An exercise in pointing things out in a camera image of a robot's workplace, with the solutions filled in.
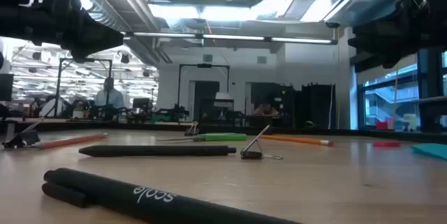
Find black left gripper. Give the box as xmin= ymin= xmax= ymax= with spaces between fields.
xmin=0 ymin=0 xmax=125 ymax=64

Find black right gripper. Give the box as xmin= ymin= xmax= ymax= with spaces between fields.
xmin=349 ymin=0 xmax=447 ymax=70

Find orange wooden pencil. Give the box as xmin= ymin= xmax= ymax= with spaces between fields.
xmin=260 ymin=134 xmax=335 ymax=147
xmin=33 ymin=133 xmax=108 ymax=150

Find teal sticky note pad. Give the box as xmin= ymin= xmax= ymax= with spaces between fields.
xmin=411 ymin=142 xmax=447 ymax=161

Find plain black pen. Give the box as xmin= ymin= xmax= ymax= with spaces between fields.
xmin=78 ymin=144 xmax=237 ymax=158

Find black pen with white print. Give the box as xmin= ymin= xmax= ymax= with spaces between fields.
xmin=41 ymin=167 xmax=305 ymax=224

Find person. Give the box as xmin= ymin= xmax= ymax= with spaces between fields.
xmin=254 ymin=100 xmax=281 ymax=117
xmin=94 ymin=76 xmax=126 ymax=119

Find black vertical pole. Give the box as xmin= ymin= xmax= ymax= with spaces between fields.
xmin=417 ymin=47 xmax=445 ymax=133

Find small dark monitor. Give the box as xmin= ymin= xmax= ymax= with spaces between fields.
xmin=132 ymin=97 xmax=152 ymax=110

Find black cabinets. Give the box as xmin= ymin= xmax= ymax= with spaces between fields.
xmin=249 ymin=82 xmax=337 ymax=130

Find green crate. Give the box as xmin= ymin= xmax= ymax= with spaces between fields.
xmin=151 ymin=111 xmax=175 ymax=124

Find long ceiling light bar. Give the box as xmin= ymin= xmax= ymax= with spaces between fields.
xmin=120 ymin=31 xmax=339 ymax=46

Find silver corrugated ventilation duct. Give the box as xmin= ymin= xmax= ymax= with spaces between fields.
xmin=64 ymin=0 xmax=123 ymax=31

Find white hanging cable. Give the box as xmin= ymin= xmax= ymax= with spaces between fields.
xmin=327 ymin=83 xmax=335 ymax=130

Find black aluminium table frame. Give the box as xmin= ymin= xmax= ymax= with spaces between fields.
xmin=0 ymin=118 xmax=447 ymax=144

